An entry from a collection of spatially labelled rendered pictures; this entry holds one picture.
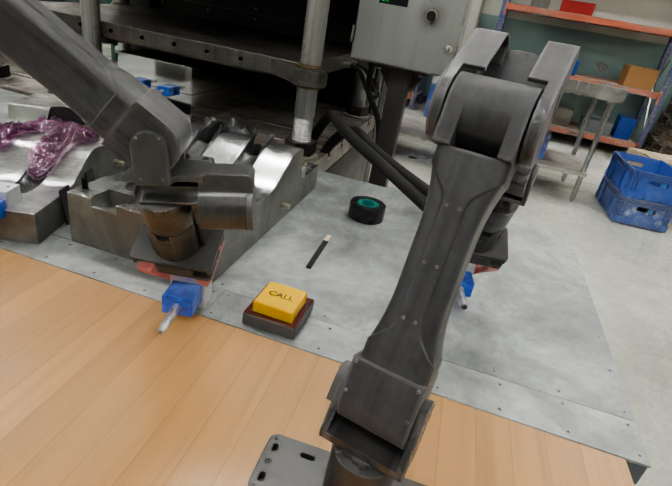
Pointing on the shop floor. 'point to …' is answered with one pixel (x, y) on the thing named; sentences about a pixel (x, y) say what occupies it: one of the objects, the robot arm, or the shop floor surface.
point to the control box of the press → (407, 43)
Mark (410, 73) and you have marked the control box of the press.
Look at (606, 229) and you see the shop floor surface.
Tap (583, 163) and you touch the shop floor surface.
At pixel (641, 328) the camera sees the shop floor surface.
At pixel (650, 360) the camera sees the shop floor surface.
